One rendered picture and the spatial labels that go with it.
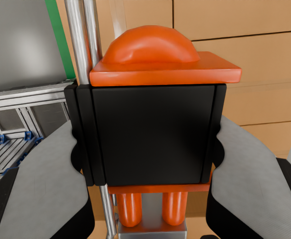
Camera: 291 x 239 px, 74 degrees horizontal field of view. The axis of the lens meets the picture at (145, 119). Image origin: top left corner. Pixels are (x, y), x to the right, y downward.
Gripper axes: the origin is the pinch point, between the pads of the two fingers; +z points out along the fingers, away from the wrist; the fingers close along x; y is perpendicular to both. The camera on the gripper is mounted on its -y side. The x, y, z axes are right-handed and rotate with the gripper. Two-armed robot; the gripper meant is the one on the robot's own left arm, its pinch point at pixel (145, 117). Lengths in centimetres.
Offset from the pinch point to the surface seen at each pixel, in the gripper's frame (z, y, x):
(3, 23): 120, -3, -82
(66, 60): 120, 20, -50
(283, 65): 67, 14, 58
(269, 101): 67, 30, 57
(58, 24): 120, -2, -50
